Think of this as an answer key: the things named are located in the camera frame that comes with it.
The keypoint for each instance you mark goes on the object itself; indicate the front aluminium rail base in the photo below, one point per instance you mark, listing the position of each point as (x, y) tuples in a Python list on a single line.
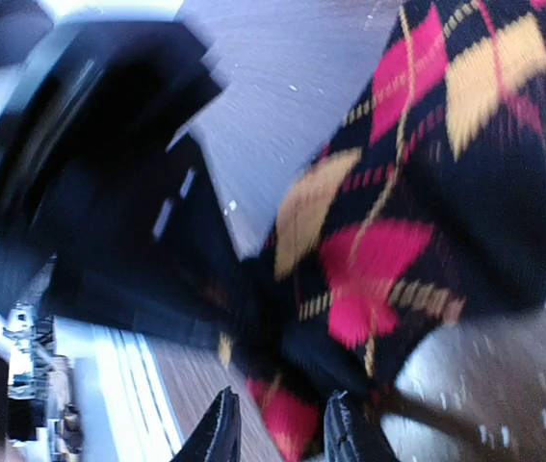
[(125, 409)]

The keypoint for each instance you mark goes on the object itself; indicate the black red argyle sock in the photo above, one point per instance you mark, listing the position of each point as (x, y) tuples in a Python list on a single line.
[(428, 204)]

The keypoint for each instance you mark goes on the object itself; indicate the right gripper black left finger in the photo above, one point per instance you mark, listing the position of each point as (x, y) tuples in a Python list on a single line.
[(217, 436)]

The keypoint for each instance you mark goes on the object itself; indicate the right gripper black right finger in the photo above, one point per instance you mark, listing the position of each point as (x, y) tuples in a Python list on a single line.
[(349, 436)]

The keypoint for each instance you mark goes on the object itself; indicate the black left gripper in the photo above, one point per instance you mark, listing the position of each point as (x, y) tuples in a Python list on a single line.
[(99, 179)]

